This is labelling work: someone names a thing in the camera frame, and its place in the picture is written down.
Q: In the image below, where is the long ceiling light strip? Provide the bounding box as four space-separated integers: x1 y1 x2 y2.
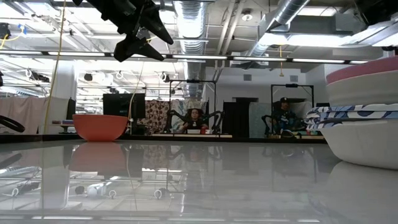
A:
0 51 371 65

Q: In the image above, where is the pink bowl pale outside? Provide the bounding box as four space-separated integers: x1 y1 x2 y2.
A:
325 56 398 107

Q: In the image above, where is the person with cap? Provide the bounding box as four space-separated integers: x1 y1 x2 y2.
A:
273 96 304 138

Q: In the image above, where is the pale pink curtain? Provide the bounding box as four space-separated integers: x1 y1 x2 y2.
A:
0 96 47 135

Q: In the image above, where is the orange plastic bowl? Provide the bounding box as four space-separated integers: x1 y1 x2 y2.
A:
72 114 129 142

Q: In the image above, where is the blue patterned paper bowl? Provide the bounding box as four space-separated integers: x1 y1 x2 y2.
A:
306 103 398 114
306 110 398 121
306 117 398 126

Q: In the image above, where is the wide silver ventilation duct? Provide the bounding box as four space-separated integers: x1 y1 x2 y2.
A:
173 0 215 97

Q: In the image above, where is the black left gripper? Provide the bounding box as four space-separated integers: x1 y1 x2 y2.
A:
73 0 175 63

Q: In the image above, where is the thin yellow hanging cable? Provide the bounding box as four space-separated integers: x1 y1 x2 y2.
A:
128 60 146 123

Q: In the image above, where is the black curved tube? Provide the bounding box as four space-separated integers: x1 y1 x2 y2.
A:
0 114 26 134

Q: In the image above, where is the dark tall cabinet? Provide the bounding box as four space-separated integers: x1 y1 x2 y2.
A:
223 97 259 139

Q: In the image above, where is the long yellow cable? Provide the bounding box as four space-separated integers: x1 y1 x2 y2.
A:
42 0 67 135

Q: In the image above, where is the brown circle-patterned cloth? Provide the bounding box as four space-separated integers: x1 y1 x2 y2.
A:
144 99 171 134

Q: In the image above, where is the cream white bowl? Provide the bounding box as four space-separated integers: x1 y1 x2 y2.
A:
319 119 398 171

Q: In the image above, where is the black metal table frame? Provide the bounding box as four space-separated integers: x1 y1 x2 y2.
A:
0 133 327 144

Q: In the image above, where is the black background rig frame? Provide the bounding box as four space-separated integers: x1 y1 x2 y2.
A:
270 83 315 138
169 79 218 134

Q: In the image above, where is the black monitor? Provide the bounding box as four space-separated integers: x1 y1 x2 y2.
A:
103 93 146 119

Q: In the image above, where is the slanted silver ventilation duct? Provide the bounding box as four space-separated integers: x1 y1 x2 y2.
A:
248 0 312 58

